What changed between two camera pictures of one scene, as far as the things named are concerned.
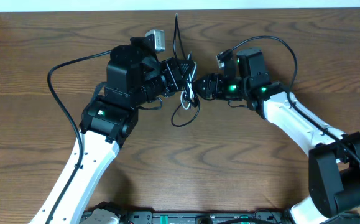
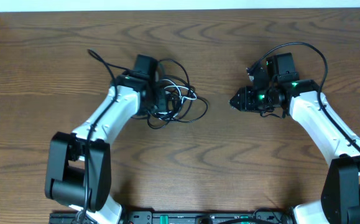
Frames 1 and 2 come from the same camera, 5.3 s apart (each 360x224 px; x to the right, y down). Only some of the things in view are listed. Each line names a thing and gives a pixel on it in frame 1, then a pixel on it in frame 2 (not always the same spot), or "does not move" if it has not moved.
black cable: (176, 30) → (179, 101)
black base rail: (199, 217) does not move
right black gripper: (208, 89) → (245, 104)
